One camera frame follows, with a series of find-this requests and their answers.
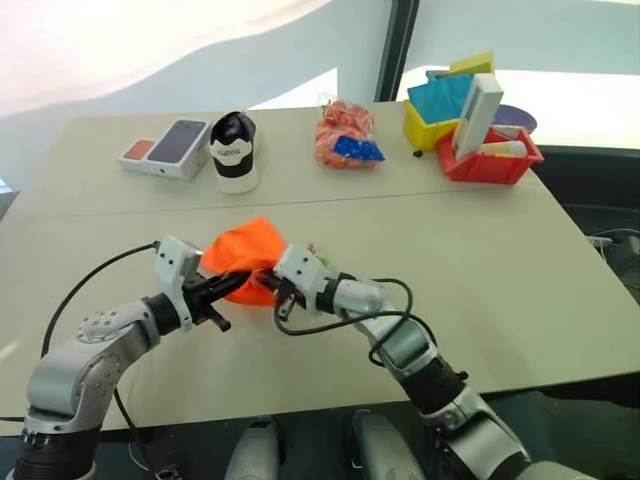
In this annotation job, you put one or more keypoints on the yellow plastic bin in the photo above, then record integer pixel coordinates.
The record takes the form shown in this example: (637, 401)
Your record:
(422, 130)

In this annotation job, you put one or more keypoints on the red plastic bin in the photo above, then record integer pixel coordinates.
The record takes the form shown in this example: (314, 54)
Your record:
(487, 167)

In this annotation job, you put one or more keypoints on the dark rounded grey shape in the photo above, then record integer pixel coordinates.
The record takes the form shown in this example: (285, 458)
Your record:
(252, 450)

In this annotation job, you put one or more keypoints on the orange fabric pouch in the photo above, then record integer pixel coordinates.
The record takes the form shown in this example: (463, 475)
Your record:
(245, 247)

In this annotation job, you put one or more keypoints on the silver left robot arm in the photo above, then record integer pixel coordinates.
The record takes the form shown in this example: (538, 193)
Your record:
(95, 367)

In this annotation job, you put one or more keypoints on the yellow sponge block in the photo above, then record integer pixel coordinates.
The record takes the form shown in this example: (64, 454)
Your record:
(472, 62)

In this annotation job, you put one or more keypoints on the white phone box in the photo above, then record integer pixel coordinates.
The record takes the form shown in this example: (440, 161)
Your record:
(167, 147)

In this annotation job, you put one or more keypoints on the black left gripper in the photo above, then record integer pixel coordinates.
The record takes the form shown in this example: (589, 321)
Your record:
(197, 297)

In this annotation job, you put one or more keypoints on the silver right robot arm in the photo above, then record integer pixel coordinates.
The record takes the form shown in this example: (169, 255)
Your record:
(450, 395)

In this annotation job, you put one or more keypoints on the white rectangular carton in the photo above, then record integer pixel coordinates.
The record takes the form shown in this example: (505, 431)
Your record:
(477, 117)

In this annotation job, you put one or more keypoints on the black vertical post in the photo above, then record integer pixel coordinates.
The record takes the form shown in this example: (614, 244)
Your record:
(397, 47)

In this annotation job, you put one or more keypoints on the teal cloth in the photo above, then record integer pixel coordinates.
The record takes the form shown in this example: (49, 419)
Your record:
(440, 100)

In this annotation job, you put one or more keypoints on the white bottle in bin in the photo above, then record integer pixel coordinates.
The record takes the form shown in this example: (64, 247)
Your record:
(505, 148)

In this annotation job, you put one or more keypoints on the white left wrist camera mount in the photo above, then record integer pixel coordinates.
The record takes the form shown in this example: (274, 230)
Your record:
(172, 257)

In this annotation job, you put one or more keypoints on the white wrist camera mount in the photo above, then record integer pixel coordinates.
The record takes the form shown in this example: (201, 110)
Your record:
(172, 257)
(302, 267)

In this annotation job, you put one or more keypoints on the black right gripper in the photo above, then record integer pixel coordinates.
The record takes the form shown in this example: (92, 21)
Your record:
(292, 296)

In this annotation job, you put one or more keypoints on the purple round plate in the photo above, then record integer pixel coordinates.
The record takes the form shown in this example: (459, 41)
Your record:
(517, 117)

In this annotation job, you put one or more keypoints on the orange mesh bag blue label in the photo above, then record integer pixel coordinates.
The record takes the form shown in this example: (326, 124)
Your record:
(345, 132)

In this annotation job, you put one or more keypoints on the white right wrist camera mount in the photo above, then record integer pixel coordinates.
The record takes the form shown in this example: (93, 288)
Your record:
(302, 267)

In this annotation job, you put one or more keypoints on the black and white sneaker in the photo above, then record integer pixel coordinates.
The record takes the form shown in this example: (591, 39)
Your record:
(234, 152)

